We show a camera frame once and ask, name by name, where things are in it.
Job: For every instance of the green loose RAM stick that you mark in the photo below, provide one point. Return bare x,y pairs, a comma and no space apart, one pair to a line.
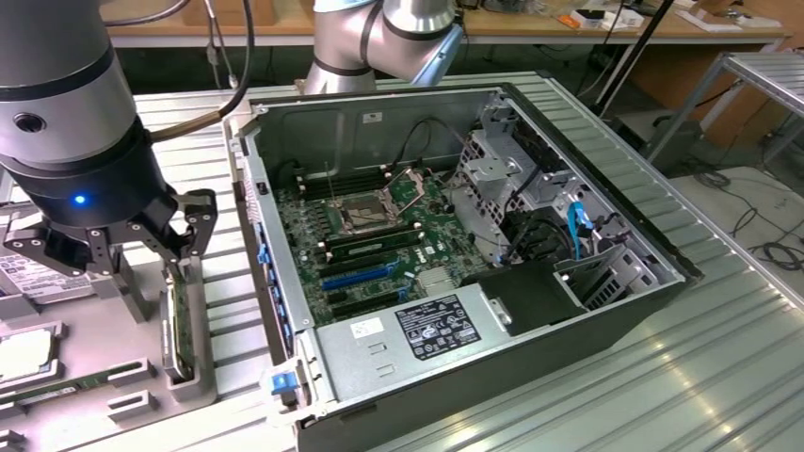
56,390

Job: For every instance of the black expansion slot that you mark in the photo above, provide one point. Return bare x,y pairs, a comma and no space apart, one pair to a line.
371,308
352,269
364,298

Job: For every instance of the black tripod pole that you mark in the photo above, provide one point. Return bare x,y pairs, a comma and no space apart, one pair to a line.
636,52

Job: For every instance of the green Dell motherboard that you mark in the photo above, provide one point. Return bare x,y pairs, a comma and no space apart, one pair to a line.
440,226

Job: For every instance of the silver CPU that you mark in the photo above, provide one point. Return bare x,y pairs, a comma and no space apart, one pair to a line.
21,353

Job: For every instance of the orange white box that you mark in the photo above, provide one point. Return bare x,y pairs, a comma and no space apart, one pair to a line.
571,20

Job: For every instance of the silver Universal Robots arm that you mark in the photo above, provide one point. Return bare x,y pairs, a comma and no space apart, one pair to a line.
63,94

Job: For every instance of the blue card retainer strip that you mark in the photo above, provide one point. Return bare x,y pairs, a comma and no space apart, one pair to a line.
260,254

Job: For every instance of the thin socket locking lever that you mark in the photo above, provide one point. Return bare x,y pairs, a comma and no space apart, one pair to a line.
329,181

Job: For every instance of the installed RAM stick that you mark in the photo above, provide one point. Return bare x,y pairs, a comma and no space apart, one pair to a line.
367,248

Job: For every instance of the grey power supply unit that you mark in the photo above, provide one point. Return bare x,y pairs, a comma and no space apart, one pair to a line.
352,362

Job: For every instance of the CPU socket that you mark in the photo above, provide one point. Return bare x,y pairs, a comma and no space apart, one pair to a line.
364,216

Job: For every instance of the brown wooden panel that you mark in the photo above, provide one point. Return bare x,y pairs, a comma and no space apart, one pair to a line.
679,75

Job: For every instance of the blue case latch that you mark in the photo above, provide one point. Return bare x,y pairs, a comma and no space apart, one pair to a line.
280,383

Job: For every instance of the metal socket cover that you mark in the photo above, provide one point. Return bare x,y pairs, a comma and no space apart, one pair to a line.
411,186

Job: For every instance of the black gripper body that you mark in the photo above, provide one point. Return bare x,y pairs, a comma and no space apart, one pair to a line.
93,188

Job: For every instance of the black equipment box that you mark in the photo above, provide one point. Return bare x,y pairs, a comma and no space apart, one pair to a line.
665,136

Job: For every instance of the grey parts rack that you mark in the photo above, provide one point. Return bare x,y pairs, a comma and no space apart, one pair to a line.
93,339

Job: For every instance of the silver chipset heatsink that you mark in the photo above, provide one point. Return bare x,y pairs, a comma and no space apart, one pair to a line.
437,280

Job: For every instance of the white cardboard box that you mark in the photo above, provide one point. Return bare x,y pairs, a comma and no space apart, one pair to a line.
624,20

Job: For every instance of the silver disk bay cage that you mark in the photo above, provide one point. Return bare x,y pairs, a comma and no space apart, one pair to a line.
489,169

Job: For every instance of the black open PC case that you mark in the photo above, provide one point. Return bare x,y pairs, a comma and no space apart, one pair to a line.
533,376

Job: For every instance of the hard disk blue caddy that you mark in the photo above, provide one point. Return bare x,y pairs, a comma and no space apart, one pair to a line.
37,287

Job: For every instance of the wooden desk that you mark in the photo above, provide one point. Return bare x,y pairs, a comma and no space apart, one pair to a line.
533,28

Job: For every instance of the green graphics card black cooler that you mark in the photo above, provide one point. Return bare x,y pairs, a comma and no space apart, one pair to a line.
181,320

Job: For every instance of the metal frame slatted table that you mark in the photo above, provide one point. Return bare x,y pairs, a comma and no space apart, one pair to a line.
775,77

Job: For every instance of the blue expansion slot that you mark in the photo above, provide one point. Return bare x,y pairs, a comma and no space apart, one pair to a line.
352,281

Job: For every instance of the small black device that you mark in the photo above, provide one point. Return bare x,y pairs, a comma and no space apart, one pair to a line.
589,14

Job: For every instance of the perforated silver disk bay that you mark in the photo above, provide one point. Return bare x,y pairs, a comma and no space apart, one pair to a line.
612,282

